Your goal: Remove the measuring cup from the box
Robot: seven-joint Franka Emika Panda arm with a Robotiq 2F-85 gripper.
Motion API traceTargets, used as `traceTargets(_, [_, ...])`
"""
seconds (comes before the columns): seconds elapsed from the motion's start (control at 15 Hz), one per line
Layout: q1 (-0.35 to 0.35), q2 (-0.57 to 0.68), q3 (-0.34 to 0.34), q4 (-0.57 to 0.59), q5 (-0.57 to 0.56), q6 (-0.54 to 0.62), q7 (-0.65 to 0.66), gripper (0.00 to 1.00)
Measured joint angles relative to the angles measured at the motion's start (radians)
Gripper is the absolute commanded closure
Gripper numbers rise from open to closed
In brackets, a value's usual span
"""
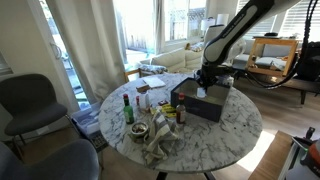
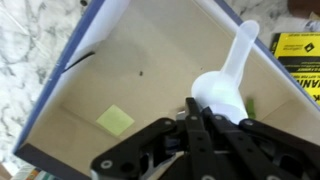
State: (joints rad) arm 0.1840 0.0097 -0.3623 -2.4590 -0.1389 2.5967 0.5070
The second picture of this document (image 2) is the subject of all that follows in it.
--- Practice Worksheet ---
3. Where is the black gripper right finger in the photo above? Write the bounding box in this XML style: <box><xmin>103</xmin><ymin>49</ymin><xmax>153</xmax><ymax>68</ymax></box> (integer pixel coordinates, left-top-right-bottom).
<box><xmin>203</xmin><ymin>106</ymin><xmax>320</xmax><ymax>180</ymax></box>

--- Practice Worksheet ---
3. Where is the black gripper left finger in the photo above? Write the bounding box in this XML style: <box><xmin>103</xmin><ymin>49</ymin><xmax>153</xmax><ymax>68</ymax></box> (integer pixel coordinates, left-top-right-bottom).
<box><xmin>90</xmin><ymin>97</ymin><xmax>214</xmax><ymax>180</ymax></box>

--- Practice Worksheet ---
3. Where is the white plastic measuring cup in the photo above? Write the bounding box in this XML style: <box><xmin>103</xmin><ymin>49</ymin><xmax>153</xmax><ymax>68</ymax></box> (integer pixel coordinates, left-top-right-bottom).
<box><xmin>190</xmin><ymin>19</ymin><xmax>260</xmax><ymax>126</ymax></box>

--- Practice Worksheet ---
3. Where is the blue cardboard shoe box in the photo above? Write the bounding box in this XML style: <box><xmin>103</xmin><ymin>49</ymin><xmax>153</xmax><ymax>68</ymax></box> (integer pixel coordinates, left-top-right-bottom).
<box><xmin>13</xmin><ymin>0</ymin><xmax>320</xmax><ymax>180</ymax></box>

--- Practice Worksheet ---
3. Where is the small green scrap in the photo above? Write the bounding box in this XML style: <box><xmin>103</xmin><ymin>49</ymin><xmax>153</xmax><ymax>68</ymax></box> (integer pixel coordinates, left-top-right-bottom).
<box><xmin>245</xmin><ymin>97</ymin><xmax>257</xmax><ymax>120</ymax></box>

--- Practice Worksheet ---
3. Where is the yellow sticky note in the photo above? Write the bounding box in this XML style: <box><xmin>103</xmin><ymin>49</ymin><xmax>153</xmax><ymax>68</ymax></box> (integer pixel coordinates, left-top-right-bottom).
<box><xmin>95</xmin><ymin>104</ymin><xmax>136</xmax><ymax>137</ymax></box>

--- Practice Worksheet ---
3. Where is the yellow black printed packet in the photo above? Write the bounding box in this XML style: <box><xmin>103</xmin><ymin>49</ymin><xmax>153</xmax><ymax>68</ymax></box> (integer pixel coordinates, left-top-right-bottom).
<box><xmin>269</xmin><ymin>31</ymin><xmax>320</xmax><ymax>106</ymax></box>

